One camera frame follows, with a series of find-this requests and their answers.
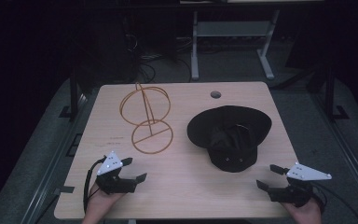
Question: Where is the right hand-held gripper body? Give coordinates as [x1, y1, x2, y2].
[268, 161, 333, 208]

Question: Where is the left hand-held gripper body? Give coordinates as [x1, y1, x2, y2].
[95, 151, 138, 196]

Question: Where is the person's left hand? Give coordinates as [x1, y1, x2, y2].
[86, 183, 126, 219]

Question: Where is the person's right hand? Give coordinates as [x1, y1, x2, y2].
[281, 199, 324, 224]

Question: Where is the black tape strip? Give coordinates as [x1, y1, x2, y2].
[53, 185, 76, 195]

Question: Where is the black bucket hat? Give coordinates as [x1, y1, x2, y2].
[186, 105, 273, 174]

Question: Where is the black metal stand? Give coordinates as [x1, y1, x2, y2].
[59, 66, 90, 123]
[321, 62, 351, 121]

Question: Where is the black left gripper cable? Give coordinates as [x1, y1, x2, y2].
[82, 156, 107, 215]

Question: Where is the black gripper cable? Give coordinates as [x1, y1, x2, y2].
[310, 182, 358, 224]
[82, 156, 107, 215]

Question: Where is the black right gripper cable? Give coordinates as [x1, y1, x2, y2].
[310, 182, 358, 224]

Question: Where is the gold wire hat stand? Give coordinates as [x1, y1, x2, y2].
[118, 81, 174, 155]

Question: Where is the bundle of floor cables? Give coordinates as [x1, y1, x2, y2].
[124, 31, 194, 84]

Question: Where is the grey metal desk frame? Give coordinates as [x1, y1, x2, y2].
[190, 8, 281, 81]

